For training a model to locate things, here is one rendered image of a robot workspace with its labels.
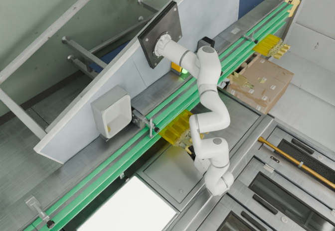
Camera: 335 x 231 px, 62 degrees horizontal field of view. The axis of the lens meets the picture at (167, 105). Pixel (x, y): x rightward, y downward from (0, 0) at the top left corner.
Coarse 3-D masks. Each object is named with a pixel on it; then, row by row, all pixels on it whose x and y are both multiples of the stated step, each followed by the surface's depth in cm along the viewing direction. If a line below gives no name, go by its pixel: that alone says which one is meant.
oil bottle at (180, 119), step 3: (177, 117) 167; (180, 117) 167; (183, 117) 167; (177, 120) 165; (180, 120) 165; (183, 120) 165; (186, 120) 166; (180, 123) 164; (183, 123) 164; (186, 123) 164; (186, 126) 163; (189, 129) 162; (189, 132) 163
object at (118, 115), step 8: (128, 96) 136; (120, 104) 146; (128, 104) 141; (104, 112) 128; (112, 112) 146; (120, 112) 152; (128, 112) 147; (104, 120) 131; (112, 120) 150; (120, 120) 151; (128, 120) 151; (112, 128) 147; (120, 128) 148; (112, 136) 145
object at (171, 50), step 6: (162, 36) 137; (168, 36) 145; (162, 42) 141; (168, 42) 141; (174, 42) 141; (156, 48) 142; (162, 48) 140; (168, 48) 140; (174, 48) 139; (180, 48) 138; (186, 48) 140; (156, 54) 145; (162, 54) 144; (168, 54) 140; (174, 54) 138; (180, 54) 137; (174, 60) 140
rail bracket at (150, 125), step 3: (141, 117) 148; (144, 117) 148; (141, 120) 149; (144, 120) 148; (147, 120) 148; (150, 120) 143; (147, 123) 147; (150, 123) 145; (153, 123) 146; (150, 126) 145; (153, 126) 145; (150, 129) 149; (156, 129) 144; (159, 129) 144; (150, 132) 151; (150, 135) 153; (153, 135) 154
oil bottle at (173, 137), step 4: (164, 128) 161; (168, 128) 161; (160, 132) 162; (164, 132) 159; (168, 132) 160; (172, 132) 160; (176, 132) 160; (164, 136) 161; (168, 136) 158; (172, 136) 158; (176, 136) 158; (180, 136) 158; (168, 140) 160; (172, 140) 157; (176, 140) 156; (180, 140) 157; (172, 144) 160; (176, 144) 157
